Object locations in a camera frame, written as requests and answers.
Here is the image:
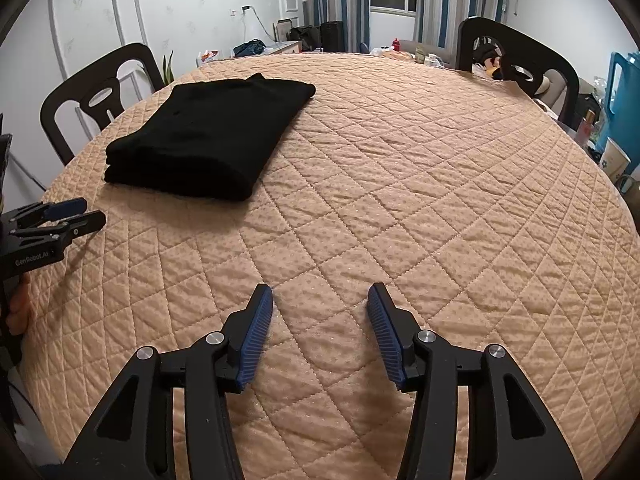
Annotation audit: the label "black charger cable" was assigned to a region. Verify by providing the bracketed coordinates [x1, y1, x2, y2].
[242, 5, 277, 42]

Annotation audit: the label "black bag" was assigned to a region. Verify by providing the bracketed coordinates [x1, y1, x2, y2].
[287, 25, 321, 53]

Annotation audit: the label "blue water jug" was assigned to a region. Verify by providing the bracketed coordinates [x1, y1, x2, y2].
[597, 50, 640, 181]

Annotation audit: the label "black pants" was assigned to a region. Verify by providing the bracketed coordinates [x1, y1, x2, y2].
[105, 72, 317, 202]

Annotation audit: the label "beige quilted blanket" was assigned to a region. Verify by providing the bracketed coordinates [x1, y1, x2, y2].
[20, 52, 640, 480]

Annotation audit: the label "blue grey striped curtain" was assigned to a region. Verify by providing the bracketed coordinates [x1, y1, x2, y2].
[312, 0, 371, 53]
[415, 0, 508, 46]

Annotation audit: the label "stuffed toy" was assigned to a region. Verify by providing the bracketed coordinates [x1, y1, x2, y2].
[472, 50, 503, 79]

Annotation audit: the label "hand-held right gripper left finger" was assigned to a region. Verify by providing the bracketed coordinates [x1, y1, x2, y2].
[60, 283, 275, 480]

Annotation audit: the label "black plastic chair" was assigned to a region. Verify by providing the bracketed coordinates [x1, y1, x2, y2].
[40, 42, 166, 166]
[457, 16, 581, 128]

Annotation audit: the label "black box appliance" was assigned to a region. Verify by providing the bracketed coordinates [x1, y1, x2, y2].
[320, 21, 346, 53]

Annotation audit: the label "person's left hand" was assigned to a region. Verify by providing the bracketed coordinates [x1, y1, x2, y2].
[7, 280, 34, 335]

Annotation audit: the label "dark blue bag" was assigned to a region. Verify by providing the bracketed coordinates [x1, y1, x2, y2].
[232, 39, 268, 58]

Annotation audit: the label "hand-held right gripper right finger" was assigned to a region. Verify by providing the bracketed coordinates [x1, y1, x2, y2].
[366, 282, 583, 480]

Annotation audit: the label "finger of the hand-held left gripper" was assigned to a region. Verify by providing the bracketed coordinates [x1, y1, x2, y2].
[10, 211, 107, 248]
[10, 198, 88, 227]

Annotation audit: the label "white paper cup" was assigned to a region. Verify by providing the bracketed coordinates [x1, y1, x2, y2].
[597, 137, 632, 181]

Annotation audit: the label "white cabinet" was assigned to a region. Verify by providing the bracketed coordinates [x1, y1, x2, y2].
[197, 40, 302, 67]

